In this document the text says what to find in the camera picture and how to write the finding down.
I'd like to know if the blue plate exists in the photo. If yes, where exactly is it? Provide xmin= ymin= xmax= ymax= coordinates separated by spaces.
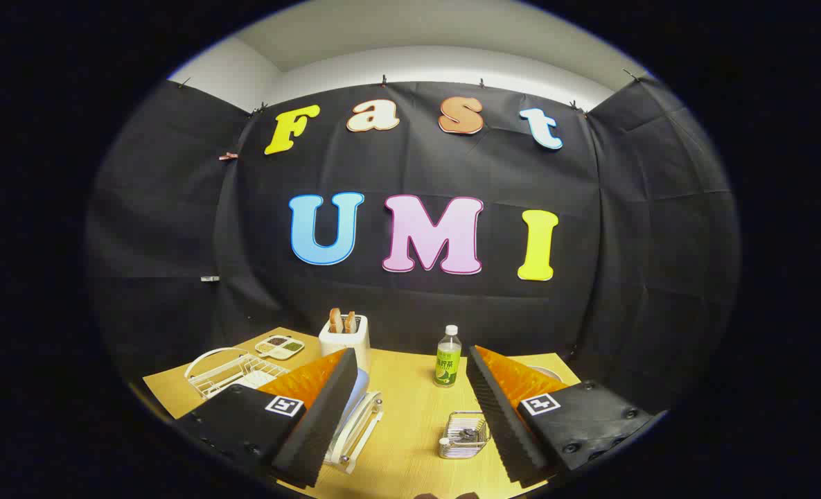
xmin=350 ymin=367 xmax=371 ymax=419

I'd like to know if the white toaster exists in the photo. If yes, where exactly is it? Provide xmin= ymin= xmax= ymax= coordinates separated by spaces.
xmin=318 ymin=313 xmax=372 ymax=376

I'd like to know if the metal wire basket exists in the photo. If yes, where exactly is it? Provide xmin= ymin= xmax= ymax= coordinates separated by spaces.
xmin=438 ymin=410 xmax=489 ymax=460

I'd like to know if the white divided condiment tray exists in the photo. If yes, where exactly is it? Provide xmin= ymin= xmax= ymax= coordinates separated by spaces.
xmin=254 ymin=334 xmax=306 ymax=361

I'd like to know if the black backdrop cloth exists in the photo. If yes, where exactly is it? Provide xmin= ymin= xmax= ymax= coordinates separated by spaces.
xmin=85 ymin=78 xmax=741 ymax=417

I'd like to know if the white wire dish rack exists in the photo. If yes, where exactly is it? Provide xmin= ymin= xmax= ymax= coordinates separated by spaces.
xmin=184 ymin=347 xmax=385 ymax=476

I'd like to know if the green label drink bottle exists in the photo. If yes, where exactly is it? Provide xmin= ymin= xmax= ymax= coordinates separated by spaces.
xmin=433 ymin=324 xmax=463 ymax=388

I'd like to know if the spoon with clear handle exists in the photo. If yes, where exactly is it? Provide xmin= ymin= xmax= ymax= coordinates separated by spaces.
xmin=440 ymin=428 xmax=481 ymax=448

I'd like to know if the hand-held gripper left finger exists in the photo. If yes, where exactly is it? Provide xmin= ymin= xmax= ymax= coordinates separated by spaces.
xmin=175 ymin=348 xmax=360 ymax=490

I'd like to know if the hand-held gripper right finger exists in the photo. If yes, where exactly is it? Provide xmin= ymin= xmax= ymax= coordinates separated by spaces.
xmin=466 ymin=344 xmax=661 ymax=490

